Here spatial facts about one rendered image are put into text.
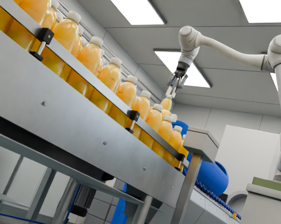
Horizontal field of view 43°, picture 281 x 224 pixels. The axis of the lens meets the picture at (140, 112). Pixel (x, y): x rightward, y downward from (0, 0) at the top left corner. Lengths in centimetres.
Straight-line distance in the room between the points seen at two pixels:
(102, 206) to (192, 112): 333
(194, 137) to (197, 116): 649
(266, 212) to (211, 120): 609
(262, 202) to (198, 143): 53
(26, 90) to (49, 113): 10
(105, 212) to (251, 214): 420
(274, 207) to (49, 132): 130
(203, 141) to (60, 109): 82
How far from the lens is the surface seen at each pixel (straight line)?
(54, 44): 97
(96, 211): 606
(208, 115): 802
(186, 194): 166
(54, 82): 95
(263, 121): 761
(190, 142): 163
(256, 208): 196
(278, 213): 194
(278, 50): 211
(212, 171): 242
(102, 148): 115
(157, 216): 196
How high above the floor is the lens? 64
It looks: 16 degrees up
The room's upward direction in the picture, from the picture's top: 21 degrees clockwise
